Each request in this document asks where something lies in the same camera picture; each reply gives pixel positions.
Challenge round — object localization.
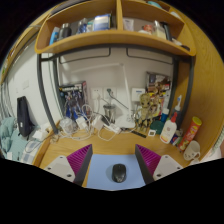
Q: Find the light blue mouse pad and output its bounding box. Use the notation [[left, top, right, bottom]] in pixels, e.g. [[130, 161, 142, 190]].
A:
[[85, 153, 148, 192]]

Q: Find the teal bedding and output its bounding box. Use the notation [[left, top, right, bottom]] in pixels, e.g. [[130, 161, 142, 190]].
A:
[[0, 116, 38, 164]]

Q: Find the white mug with print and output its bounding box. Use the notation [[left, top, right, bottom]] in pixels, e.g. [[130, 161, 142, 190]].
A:
[[183, 139, 202, 162]]

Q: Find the red chips can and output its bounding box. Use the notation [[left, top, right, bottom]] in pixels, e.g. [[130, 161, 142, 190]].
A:
[[177, 116, 203, 152]]

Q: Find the clear plastic jar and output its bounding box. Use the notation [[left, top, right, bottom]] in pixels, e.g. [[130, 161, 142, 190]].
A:
[[59, 117, 78, 135]]

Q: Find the white wall device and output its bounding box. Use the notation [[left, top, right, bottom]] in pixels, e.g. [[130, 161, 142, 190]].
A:
[[131, 87, 146, 103]]

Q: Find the white pump bottle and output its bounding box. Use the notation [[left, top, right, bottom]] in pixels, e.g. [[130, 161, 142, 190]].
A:
[[159, 112, 178, 145]]

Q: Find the white wall socket panel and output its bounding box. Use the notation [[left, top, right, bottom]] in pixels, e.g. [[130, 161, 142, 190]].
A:
[[90, 87, 118, 101]]

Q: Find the brown tree figure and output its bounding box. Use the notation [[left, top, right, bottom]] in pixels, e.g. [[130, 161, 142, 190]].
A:
[[134, 92, 159, 133]]

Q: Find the white charger block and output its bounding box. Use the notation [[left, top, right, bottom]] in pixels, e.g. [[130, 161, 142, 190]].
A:
[[91, 114, 105, 131]]

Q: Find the wooden shelf unit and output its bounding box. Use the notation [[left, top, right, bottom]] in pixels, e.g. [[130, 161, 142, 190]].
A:
[[34, 0, 198, 58]]

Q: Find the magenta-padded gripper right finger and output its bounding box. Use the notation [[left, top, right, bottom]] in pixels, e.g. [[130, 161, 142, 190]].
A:
[[134, 143, 183, 185]]

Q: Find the metal cup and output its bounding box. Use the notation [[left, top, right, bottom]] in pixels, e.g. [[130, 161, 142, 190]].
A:
[[102, 103, 117, 124]]

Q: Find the blue model kit box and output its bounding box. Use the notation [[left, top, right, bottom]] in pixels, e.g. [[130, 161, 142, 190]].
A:
[[58, 80, 89, 121]]

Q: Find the colourful printed box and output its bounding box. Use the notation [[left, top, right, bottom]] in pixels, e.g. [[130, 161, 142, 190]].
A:
[[145, 71, 173, 108]]

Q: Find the black computer mouse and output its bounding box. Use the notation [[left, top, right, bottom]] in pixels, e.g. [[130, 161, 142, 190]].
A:
[[111, 163, 128, 184]]

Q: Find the black bag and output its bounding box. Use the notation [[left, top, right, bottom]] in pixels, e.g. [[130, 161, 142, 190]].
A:
[[16, 95, 35, 138]]

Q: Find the white cable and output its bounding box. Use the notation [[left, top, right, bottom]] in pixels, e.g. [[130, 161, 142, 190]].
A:
[[49, 103, 119, 143]]

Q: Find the dark green round box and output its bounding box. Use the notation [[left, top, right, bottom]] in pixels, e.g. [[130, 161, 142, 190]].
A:
[[149, 119, 165, 135]]

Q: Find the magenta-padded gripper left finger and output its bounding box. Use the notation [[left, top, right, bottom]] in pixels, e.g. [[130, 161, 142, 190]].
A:
[[44, 143, 94, 187]]

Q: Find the white power strip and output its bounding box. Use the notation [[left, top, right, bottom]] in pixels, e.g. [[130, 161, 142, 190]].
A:
[[101, 122, 122, 135]]

